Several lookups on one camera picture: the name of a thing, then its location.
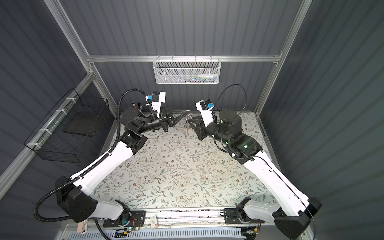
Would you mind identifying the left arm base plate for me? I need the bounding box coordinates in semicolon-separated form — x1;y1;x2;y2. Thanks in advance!
103;211;147;228

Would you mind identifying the small white tag device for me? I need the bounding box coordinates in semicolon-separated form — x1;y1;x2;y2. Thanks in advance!
150;215;159;229

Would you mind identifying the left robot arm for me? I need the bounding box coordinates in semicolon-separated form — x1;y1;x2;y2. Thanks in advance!
57;107;187;226

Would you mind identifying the white ribbed cable duct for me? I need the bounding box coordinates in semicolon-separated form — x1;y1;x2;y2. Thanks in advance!
67;227;250;240

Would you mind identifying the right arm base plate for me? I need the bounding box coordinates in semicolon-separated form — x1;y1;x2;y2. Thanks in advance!
220;208;265;225

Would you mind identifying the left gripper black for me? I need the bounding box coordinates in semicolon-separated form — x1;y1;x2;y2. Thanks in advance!
137;107;186;137

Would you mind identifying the white wire mesh basket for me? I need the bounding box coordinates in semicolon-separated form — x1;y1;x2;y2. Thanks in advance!
153;59;222;85

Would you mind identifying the black wire basket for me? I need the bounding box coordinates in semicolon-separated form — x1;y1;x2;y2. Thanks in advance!
24;91;110;164

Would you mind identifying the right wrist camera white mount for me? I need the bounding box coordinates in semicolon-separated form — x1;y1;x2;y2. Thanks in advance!
196;99;214;127

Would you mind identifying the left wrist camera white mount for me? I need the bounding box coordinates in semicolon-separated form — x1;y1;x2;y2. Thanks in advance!
146;91;166;118

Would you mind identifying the pink white small device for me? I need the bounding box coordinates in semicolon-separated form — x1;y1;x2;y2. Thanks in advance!
77;220;88;235

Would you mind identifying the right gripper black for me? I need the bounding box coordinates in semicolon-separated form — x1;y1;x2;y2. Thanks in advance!
188;115;230;147

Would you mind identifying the black corrugated cable conduit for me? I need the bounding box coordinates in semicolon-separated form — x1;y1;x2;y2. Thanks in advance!
32;88;151;240

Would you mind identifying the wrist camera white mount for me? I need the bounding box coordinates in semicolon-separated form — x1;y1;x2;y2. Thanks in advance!
196;99;214;127
146;91;166;118

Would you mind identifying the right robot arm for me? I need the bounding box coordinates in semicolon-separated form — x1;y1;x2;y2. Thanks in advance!
187;110;322;240

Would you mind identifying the silver metal key holder plate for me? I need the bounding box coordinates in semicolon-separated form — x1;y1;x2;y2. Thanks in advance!
184;115;191;139

